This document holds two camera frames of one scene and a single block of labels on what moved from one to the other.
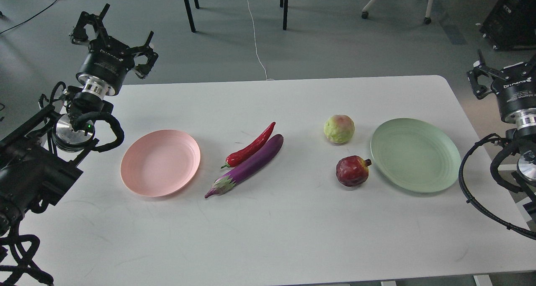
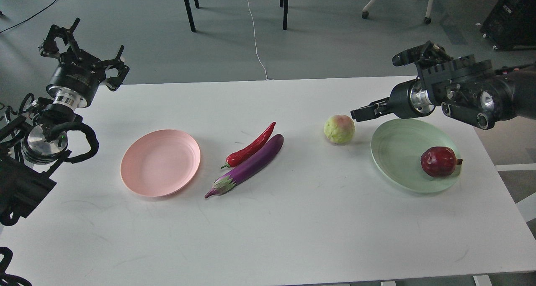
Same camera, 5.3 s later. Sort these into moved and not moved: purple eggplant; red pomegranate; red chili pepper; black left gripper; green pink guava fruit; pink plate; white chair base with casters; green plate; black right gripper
Moved: black left gripper; black right gripper; red pomegranate
Not moved: red chili pepper; white chair base with casters; green plate; green pink guava fruit; pink plate; purple eggplant
